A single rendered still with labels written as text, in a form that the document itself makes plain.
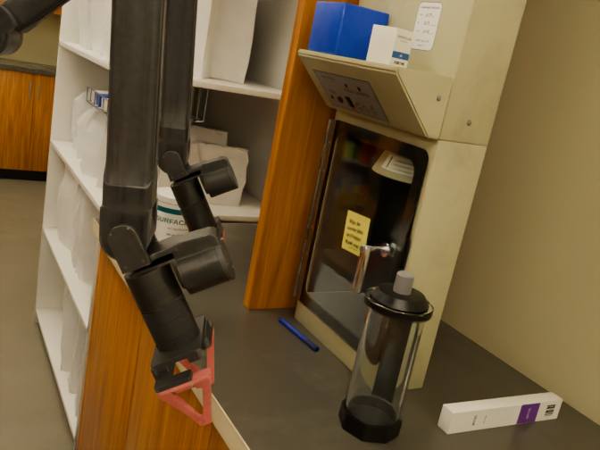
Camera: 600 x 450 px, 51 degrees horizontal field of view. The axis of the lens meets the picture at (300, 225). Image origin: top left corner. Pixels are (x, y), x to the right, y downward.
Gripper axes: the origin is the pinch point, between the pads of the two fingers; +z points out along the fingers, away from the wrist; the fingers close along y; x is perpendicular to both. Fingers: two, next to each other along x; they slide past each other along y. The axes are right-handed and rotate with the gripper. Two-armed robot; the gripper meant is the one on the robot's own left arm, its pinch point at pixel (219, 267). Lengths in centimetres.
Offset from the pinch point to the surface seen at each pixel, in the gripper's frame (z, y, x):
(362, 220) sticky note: -2.8, -11.9, -30.1
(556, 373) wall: 44, -11, -59
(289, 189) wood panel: -8.4, 8.1, -19.1
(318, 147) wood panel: -14.5, 10.1, -28.0
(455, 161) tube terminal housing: -10, -22, -47
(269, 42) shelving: -37, 135, -30
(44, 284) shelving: 33, 172, 111
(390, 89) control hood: -26, -24, -40
